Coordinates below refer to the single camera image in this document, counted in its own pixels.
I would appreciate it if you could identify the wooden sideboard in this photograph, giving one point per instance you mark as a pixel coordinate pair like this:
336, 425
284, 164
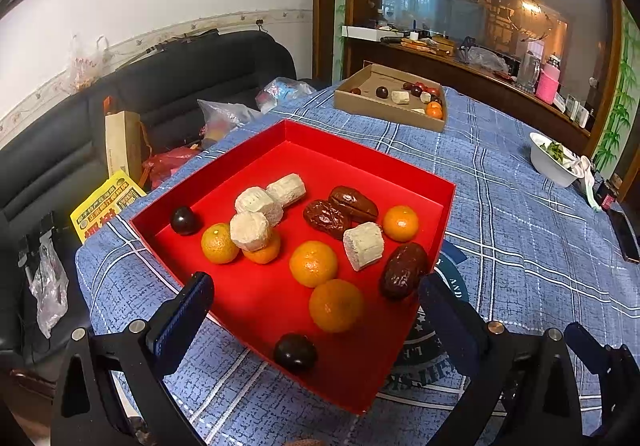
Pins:
480, 86

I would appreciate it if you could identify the small orange mandarin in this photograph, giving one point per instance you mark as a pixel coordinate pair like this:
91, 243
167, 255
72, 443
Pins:
267, 253
313, 263
336, 305
220, 242
401, 223
434, 113

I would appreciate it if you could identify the red tray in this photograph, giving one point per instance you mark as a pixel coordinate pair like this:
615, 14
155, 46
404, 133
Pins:
280, 161

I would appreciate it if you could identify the white bowl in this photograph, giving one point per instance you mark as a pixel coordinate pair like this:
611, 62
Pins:
550, 166

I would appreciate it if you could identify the black leather sofa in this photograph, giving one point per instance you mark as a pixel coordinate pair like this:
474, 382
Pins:
175, 76

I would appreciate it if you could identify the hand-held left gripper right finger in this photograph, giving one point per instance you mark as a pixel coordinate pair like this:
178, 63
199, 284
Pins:
450, 321

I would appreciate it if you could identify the clear bag with blue packets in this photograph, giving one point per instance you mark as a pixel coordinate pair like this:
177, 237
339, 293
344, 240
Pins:
285, 91

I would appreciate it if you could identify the red plastic bag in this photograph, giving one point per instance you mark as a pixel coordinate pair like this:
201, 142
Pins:
167, 164

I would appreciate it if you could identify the crumpled clear plastic bag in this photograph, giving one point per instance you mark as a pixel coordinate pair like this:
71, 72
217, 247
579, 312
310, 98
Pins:
47, 286

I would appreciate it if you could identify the black smartphone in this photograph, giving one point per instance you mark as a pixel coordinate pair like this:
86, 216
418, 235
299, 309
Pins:
627, 236

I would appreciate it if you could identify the dark round chocolate ball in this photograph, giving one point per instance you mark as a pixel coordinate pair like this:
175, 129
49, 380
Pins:
382, 91

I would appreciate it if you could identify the green vegetable scraps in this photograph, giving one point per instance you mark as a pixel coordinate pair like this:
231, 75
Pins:
555, 150

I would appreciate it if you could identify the small dark red box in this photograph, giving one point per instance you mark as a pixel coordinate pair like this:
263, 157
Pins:
607, 191

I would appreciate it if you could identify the white ridged cake piece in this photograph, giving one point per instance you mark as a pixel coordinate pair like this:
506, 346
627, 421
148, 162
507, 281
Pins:
287, 190
425, 98
364, 246
255, 202
250, 231
401, 98

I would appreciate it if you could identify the flat white box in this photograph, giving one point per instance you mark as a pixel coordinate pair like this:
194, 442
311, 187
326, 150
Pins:
367, 32

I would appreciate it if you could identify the brown red date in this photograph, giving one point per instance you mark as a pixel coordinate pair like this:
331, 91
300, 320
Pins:
352, 203
415, 87
326, 219
402, 271

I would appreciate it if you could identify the white plastic utensil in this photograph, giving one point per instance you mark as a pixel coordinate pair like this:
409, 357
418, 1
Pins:
587, 181

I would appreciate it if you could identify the blue checked tablecloth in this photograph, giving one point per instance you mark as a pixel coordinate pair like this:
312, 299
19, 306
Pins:
520, 236

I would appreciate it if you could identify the shallow cardboard box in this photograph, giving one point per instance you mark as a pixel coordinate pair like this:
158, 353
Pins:
380, 109

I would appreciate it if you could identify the pink cup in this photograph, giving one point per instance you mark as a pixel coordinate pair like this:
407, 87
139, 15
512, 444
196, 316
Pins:
548, 84

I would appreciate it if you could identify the printed plastic carrier bag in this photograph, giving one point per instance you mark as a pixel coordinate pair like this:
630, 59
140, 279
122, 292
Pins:
87, 59

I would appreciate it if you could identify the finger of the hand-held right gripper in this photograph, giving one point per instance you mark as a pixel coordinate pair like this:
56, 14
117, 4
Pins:
585, 346

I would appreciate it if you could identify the grey plastic bag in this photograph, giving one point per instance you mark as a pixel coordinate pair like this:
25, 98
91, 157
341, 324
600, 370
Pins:
482, 57

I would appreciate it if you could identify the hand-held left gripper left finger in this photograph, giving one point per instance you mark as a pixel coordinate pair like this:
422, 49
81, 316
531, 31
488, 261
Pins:
180, 321

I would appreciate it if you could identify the brown paper bag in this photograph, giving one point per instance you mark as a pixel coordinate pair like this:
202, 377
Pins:
122, 146

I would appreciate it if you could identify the glass mug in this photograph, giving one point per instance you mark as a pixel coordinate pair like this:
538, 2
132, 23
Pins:
529, 71

